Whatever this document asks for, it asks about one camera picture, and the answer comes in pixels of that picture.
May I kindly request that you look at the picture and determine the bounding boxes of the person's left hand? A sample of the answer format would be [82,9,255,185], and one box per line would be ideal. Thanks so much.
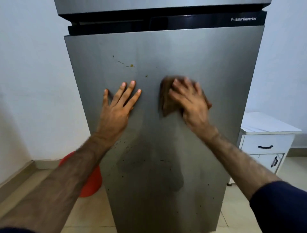
[96,80,142,144]

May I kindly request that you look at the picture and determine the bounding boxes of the person's right hand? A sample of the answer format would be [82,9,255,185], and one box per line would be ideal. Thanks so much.
[168,76,219,142]

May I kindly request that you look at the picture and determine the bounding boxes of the brown checked cloth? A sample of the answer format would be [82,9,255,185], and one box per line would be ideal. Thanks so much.
[159,76,211,117]

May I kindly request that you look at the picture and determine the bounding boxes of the plain silver refrigerator door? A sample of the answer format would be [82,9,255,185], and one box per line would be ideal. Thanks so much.
[64,25,265,233]

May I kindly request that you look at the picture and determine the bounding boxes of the red plastic bucket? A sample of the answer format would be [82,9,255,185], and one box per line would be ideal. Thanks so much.
[58,151,103,198]

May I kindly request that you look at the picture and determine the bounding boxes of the silver refrigerator door with logo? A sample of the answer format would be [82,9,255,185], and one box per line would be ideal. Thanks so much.
[54,0,272,15]

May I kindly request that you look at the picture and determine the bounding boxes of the person's left forearm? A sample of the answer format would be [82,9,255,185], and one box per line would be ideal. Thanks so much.
[0,134,113,233]

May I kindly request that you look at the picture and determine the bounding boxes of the person's right forearm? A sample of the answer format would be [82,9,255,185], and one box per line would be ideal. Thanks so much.
[199,129,281,201]

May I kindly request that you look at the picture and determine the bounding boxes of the small white cabinet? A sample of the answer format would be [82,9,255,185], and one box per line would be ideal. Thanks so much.
[226,111,302,187]

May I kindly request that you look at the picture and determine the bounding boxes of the dark blue right sleeve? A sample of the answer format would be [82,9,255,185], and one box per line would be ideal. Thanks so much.
[249,180,307,233]

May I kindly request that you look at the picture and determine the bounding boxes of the dark blue sleeve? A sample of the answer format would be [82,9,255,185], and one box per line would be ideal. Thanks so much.
[249,180,307,233]
[0,227,36,233]

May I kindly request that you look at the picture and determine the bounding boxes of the dark blue left sleeve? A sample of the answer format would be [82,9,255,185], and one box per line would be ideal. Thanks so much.
[0,227,36,233]

